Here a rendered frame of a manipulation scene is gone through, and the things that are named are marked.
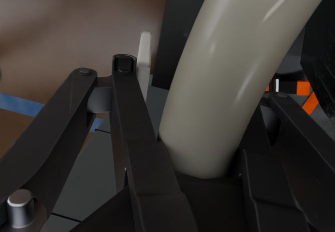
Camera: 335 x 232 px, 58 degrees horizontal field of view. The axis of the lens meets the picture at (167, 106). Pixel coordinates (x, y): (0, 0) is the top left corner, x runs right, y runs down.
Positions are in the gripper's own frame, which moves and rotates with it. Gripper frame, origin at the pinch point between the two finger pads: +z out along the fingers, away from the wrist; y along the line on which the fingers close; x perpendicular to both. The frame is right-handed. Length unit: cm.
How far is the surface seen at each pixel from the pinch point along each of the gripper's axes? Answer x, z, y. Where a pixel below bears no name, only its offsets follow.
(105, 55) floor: -38, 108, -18
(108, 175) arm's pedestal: -51, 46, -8
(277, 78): -31, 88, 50
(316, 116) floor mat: -45, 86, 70
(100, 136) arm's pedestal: -50, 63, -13
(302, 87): -32, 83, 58
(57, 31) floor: -32, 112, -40
